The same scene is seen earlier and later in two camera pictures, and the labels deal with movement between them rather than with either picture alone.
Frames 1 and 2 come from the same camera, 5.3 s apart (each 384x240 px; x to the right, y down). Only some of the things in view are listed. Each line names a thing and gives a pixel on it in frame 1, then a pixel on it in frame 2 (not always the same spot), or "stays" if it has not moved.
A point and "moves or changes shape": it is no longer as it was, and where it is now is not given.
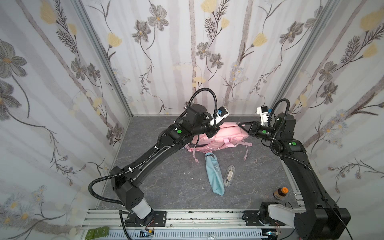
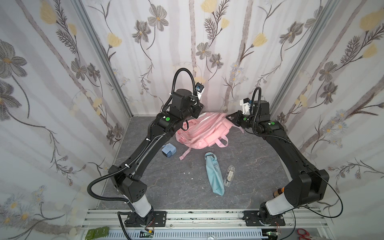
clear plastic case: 230,173 stays
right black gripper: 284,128 → 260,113
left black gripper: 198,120 → 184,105
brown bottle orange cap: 280,192 stays
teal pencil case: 215,173 stays
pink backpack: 230,133 moves or changes shape
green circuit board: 99,232 stays
